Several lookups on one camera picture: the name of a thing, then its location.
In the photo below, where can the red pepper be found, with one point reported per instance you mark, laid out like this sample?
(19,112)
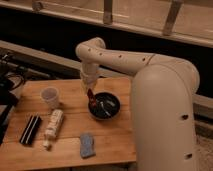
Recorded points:
(90,95)

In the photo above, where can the blue sponge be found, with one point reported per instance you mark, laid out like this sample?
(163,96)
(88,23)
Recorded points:
(86,145)

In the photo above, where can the black equipment with cables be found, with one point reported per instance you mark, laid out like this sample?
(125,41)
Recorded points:
(11,81)

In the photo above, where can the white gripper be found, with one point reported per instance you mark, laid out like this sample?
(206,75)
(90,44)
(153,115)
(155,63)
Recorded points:
(89,81)

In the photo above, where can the clear plastic cup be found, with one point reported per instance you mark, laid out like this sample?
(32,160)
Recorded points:
(50,96)

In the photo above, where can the dark ceramic bowl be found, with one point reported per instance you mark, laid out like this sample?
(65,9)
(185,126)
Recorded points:
(107,106)

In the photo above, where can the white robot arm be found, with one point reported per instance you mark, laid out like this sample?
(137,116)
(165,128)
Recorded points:
(161,103)

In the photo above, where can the black striped box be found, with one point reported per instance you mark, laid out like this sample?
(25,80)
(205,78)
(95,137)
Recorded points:
(30,130)

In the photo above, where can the white tube bottle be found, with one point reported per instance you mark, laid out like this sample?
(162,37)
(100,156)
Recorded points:
(52,128)

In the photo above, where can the wooden board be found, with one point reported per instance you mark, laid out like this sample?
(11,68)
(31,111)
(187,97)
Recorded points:
(113,142)

